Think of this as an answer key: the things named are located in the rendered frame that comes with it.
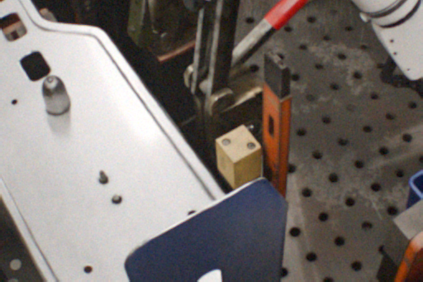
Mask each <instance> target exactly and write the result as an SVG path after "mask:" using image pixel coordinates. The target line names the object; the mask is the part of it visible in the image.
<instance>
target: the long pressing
mask: <svg viewBox="0 0 423 282"><path fill-rule="evenodd" d="M12 13H16V14H17V15H18V17H19V18H20V20H21V23H22V24H23V26H24V27H25V28H26V30H27V33H26V34H25V35H24V36H23V37H21V38H19V39H18V40H16V41H13V42H10V41H8V40H7V38H6V37H5V35H4V34H3V32H2V30H1V28H0V201H1V203H2V206H3V207H4V208H5V210H6V213H7V215H8V216H9V218H10V220H11V222H12V225H13V226H14V228H15V229H16V232H17V234H18V236H19V238H20V240H21V241H22V243H23V246H24V247H25V248H26V251H27V253H28V254H29V256H30V258H31V260H32V261H33V263H34V264H35V268H36V269H37V270H38V272H39V274H40V277H41V278H42V279H43V282H130V281H129V280H128V278H127V275H126V272H125V269H124V262H125V259H126V257H127V255H128V254H129V253H130V252H131V250H132V249H133V248H135V247H136V246H137V245H138V244H139V243H141V242H142V241H143V240H145V239H147V238H148V237H151V236H152V235H154V234H156V233H157V232H160V231H162V230H164V229H165V228H167V227H169V226H171V225H174V224H175V223H176V222H179V221H181V220H182V219H184V218H186V217H188V212H189V211H191V210H194V211H198V210H201V209H203V208H205V207H206V206H208V205H210V204H211V203H213V202H215V201H217V200H218V199H220V198H223V196H225V195H228V192H227V191H226V190H225V189H224V188H223V185H221V183H220V182H219V181H218V179H217V178H216V176H215V175H214V174H213V173H212V172H211V170H210V168H208V167H207V165H206V164H205V162H204V161H203V159H202V158H201V156H200V155H198V154H197V152H196V150H195V149H194V148H193V147H192V146H191V143H190V142H189V141H188V140H187V138H186V137H185V135H184V134H183V133H182V132H181V131H180V129H178V126H177V125H176V123H175V122H173V119H172V118H171V116H169V115H168V113H167V111H166V110H164V108H163V107H162V105H161V104H160V102H159V101H158V99H157V98H156V97H155V96H154V94H153V93H151V90H150V89H149V88H148V87H147V84H146V83H145V82H144V81H143V80H142V78H141V77H140V76H139V73H137V72H136V70H135V68H134V67H133V66H132V64H131V62H130V61H129V60H127V58H126V57H125V56H124V53H122V52H121V49H120V48H119V47H118V45H117V44H116V42H115V41H114V40H113V39H112V37H111V36H109V33H108V32H106V31H105V30H103V29H101V28H100V27H95V26H83V25H73V24H64V23H58V22H57V23H55V22H50V21H48V20H47V19H45V18H44V17H43V16H42V15H41V13H40V11H39V9H38V8H37V6H36V5H35V3H34V2H33V0H3V1H1V2H0V19H2V18H4V17H5V16H7V15H9V14H12ZM34 52H39V53H40V54H42V57H43V58H44V60H45V62H46V63H47V64H48V67H49V68H50V74H49V75H51V74H54V75H56V76H58V77H60V78H61V79H62V80H63V82H64V84H65V87H66V88H67V91H68V95H69V98H70V106H69V109H68V110H67V111H66V112H64V113H63V114H61V115H59V116H53V115H51V114H49V113H48V112H47V111H46V108H45V102H44V100H43V96H42V94H41V85H42V83H43V81H44V79H45V78H46V77H47V76H49V75H47V76H45V77H44V78H42V79H40V80H38V81H32V82H31V81H30V79H29V77H28V76H27V74H26V71H25V70H24V69H23V68H22V65H21V60H22V59H23V58H24V57H27V56H28V55H30V54H32V53H34ZM13 99H17V104H15V105H12V100H13ZM100 170H104V172H105V174H106V176H107V177H108V178H109V182H108V183H107V184H101V183H99V179H100V177H99V171H100ZM113 195H119V196H121V198H122V201H121V203H120V204H115V203H112V197H113ZM88 265H89V266H92V268H93V271H92V272H91V273H90V274H89V273H85V272H84V271H83V269H84V267H85V266H88Z"/></svg>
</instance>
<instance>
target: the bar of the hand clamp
mask: <svg viewBox="0 0 423 282"><path fill-rule="evenodd" d="M183 3H184V5H185V6H186V7H187V9H189V10H191V12H198V11H200V12H199V19H198V26H197V39H196V47H195V54H194V61H193V69H192V94H193V95H194V96H195V95H198V94H199V93H202V90H201V89H200V88H199V84H200V82H201V80H202V79H204V78H206V77H207V76H208V75H209V77H208V84H207V95H206V102H205V107H204V108H205V109H206V111H207V101H208V99H209V98H210V97H211V96H212V95H213V94H214V93H215V92H217V91H218V90H222V89H224V88H228V84H229V79H230V70H231V61H232V55H233V51H234V41H235V32H236V27H237V23H238V20H237V18H238V13H239V9H240V0H183Z"/></svg>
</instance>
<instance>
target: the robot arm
mask: <svg viewBox="0 0 423 282"><path fill-rule="evenodd" d="M352 1H353V2H354V3H355V4H356V6H357V7H358V8H359V9H360V10H361V11H362V12H361V13H360V16H361V17H362V18H363V19H364V21H365V22H367V21H368V19H369V20H370V21H372V23H373V29H374V30H375V32H376V34H377V35H378V38H379V40H380V41H381V42H382V44H383V46H385V49H386V50H387V51H388V54H389V56H388V58H387V61H386V62H385V64H384V66H383V69H382V71H381V72H380V75H379V76H380V78H381V81H382V82H383V83H385V84H391V85H395V86H396V87H398V88H410V90H412V91H414V90H415V91H416V92H417V93H418V94H419V95H420V97H421V98H422V99H423V80H422V79H421V77H423V0H352ZM397 66H398V67H400V68H401V71H403V73H404V74H394V73H393V72H394V70H395V68H396V67H397Z"/></svg>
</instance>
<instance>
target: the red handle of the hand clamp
mask: <svg viewBox="0 0 423 282"><path fill-rule="evenodd" d="M308 1H309V0H280V1H279V2H277V4H276V5H275V6H273V8H272V9H271V10H270V12H268V13H267V14H266V15H265V16H264V19H263V20H262V21H261V22H260V23H259V24H258V25H257V26H256V27H255V28H254V29H253V30H252V32H250V33H249V34H248V35H247V36H246V37H245V38H244V40H242V42H241V43H239V45H238V46H237V47H236V48H235V49H234V51H233V55H232V61H231V70H230V78H231V76H232V75H233V74H234V73H235V72H236V71H237V70H238V69H239V68H241V66H242V65H243V64H244V63H246V62H247V60H248V59H250V58H251V57H252V55H253V54H254V53H255V52H256V51H257V50H258V49H259V48H260V47H261V46H262V45H263V44H264V43H265V42H266V41H267V40H268V39H269V38H270V37H271V36H272V35H274V33H275V31H279V30H280V29H281V28H282V27H283V26H284V25H286V23H287V22H289V20H290V19H292V17H293V16H295V15H296V13H298V12H299V10H300V9H301V8H302V7H303V6H304V5H305V4H306V3H307V2H308ZM208 77H209V75H208V76H207V77H206V78H204V79H202V80H201V82H200V84H199V88H200V89H201V90H202V91H203V92H204V94H206V95H207V84H208Z"/></svg>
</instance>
